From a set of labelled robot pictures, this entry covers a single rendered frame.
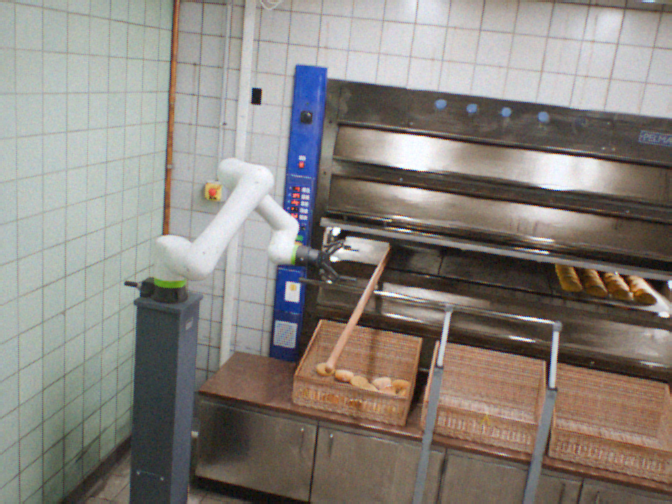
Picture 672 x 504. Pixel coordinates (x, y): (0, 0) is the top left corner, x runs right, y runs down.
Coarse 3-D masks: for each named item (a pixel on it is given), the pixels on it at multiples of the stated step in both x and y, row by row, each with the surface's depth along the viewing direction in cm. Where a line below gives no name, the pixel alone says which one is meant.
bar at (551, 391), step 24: (336, 288) 323; (360, 288) 321; (480, 312) 311; (504, 312) 310; (552, 360) 297; (432, 384) 300; (552, 384) 292; (432, 408) 302; (552, 408) 290; (432, 432) 305; (528, 480) 300
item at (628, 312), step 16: (368, 272) 357; (384, 272) 355; (400, 272) 354; (416, 272) 355; (464, 288) 348; (480, 288) 346; (496, 288) 345; (512, 288) 347; (560, 304) 339; (576, 304) 338; (592, 304) 336; (608, 304) 338; (656, 320) 331
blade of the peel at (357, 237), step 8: (352, 232) 422; (360, 232) 427; (352, 240) 403; (360, 240) 402; (368, 240) 401; (376, 240) 412; (384, 240) 414; (392, 240) 416; (400, 240) 418; (408, 240) 421; (400, 248) 398; (408, 248) 397; (416, 248) 396; (424, 248) 406; (432, 248) 408; (440, 248) 410
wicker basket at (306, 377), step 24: (336, 336) 364; (360, 336) 362; (384, 336) 359; (408, 336) 357; (312, 360) 359; (360, 360) 362; (384, 360) 359; (408, 360) 357; (312, 384) 324; (336, 384) 321; (336, 408) 324; (360, 408) 322; (384, 408) 333; (408, 408) 333
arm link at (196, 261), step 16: (240, 176) 268; (256, 176) 264; (272, 176) 269; (240, 192) 263; (256, 192) 264; (224, 208) 262; (240, 208) 261; (224, 224) 259; (240, 224) 263; (208, 240) 256; (224, 240) 258; (176, 256) 256; (192, 256) 252; (208, 256) 254; (176, 272) 259; (192, 272) 252; (208, 272) 255
